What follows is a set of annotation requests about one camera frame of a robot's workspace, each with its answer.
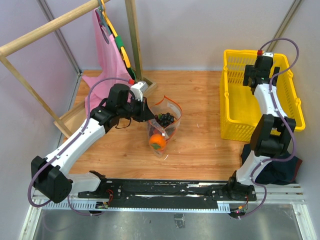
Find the wooden clothes rack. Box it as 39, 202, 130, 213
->
0, 0, 157, 138

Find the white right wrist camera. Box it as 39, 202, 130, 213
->
257, 49, 274, 58

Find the orange persimmon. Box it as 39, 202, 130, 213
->
148, 133, 167, 151

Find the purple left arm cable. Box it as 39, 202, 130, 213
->
26, 77, 135, 208

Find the pink t-shirt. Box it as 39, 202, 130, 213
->
82, 9, 134, 114

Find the black grape bunch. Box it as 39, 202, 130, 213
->
155, 112, 176, 128

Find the yellow hanger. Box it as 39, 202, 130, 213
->
102, 13, 131, 69

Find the dark navy cloth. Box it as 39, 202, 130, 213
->
255, 156, 303, 186

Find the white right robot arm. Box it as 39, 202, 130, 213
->
226, 51, 296, 201

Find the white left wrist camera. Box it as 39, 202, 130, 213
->
130, 81, 149, 102

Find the yellow plastic basket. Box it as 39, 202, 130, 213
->
219, 49, 306, 142

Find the green hanger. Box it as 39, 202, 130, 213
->
114, 35, 136, 80

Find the clear zip bag orange zipper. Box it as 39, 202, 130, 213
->
147, 96, 183, 158

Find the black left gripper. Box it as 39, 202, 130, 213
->
118, 95, 155, 123

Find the watermelon slice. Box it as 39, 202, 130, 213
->
148, 126, 163, 137

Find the grey hanger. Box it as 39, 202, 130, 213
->
95, 0, 112, 45

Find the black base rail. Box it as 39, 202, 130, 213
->
77, 178, 257, 211

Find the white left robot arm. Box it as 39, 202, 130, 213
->
29, 81, 155, 204

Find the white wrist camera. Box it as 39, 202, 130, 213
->
130, 81, 149, 102
257, 49, 274, 58

